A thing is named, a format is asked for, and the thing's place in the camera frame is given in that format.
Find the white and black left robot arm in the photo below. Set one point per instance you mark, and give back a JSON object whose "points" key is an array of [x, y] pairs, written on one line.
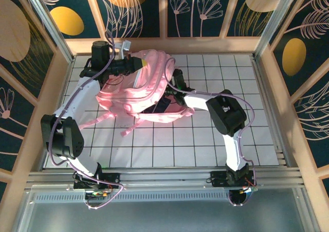
{"points": [[77, 98]]}

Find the slotted metal strip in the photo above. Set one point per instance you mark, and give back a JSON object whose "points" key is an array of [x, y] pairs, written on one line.
{"points": [[167, 196]]}

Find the grey sheet metal panel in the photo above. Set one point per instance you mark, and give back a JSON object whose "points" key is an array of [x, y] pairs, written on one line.
{"points": [[164, 216]]}

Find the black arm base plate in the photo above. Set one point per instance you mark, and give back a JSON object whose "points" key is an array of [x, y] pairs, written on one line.
{"points": [[216, 180], [114, 178]]}

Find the pink school backpack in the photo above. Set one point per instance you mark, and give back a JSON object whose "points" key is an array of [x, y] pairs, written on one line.
{"points": [[144, 88]]}

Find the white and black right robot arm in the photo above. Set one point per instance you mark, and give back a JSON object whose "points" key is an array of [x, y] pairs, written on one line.
{"points": [[226, 113]]}

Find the aluminium side rail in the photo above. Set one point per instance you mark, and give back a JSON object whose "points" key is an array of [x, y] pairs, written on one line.
{"points": [[67, 71], [263, 82]]}

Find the long aluminium mounting rail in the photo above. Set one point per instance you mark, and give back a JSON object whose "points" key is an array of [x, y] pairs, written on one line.
{"points": [[164, 176]]}

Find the aluminium corner post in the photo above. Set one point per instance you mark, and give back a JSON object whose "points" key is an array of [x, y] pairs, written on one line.
{"points": [[45, 18], [278, 18]]}

